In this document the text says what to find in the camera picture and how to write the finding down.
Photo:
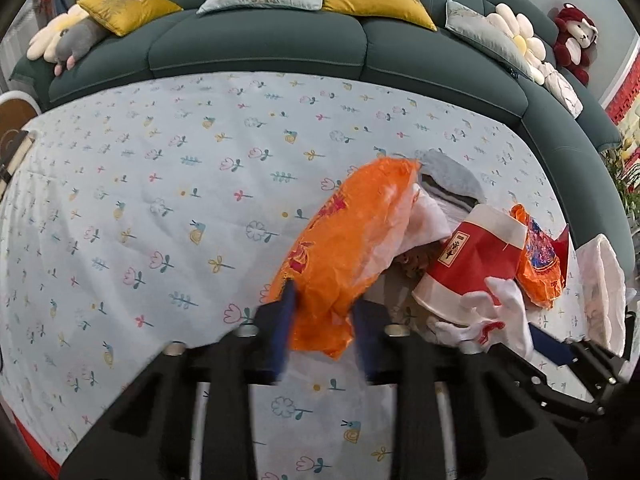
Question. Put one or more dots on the small orange blue-print wrapper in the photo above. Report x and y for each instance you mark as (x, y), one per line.
(540, 265)

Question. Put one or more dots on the round white brown stool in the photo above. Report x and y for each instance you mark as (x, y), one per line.
(15, 115)

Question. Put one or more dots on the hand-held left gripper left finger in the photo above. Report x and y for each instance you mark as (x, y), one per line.
(281, 330)

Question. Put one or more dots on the grey striped sock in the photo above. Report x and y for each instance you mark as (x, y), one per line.
(450, 170)

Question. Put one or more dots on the brownish tissue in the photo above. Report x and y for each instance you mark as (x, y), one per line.
(412, 262)

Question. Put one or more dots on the large orange plastic bag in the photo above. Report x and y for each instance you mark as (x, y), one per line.
(340, 240)

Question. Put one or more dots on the floral tablecloth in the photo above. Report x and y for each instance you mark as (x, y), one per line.
(150, 185)

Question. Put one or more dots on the red plastic wrapper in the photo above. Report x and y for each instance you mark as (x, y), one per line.
(562, 250)

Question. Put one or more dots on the white folded blanket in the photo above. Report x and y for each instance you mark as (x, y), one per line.
(562, 90)

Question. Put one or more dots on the red teddy bear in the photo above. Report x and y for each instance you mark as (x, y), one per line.
(575, 40)

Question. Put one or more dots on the white crumpled tissue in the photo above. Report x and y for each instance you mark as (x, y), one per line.
(425, 220)

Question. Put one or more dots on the white-lined trash can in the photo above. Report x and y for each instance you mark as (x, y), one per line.
(605, 280)

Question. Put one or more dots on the white flower cushion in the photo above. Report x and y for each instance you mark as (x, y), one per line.
(520, 42)

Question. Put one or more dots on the red paper cup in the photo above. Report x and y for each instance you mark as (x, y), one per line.
(475, 255)

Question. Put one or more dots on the teal sofa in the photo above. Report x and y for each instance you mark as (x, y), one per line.
(260, 45)

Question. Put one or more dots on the white wrapper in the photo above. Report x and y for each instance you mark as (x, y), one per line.
(510, 310)

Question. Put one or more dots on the green potted plants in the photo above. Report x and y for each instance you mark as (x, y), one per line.
(625, 175)

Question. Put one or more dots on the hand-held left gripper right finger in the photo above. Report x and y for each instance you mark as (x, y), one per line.
(369, 347)

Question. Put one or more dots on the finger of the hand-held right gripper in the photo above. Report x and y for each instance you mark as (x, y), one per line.
(552, 347)
(560, 400)

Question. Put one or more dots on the red wall decoration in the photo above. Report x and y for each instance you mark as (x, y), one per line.
(625, 105)

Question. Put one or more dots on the grey and cream plush toy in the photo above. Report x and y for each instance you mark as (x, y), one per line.
(50, 35)

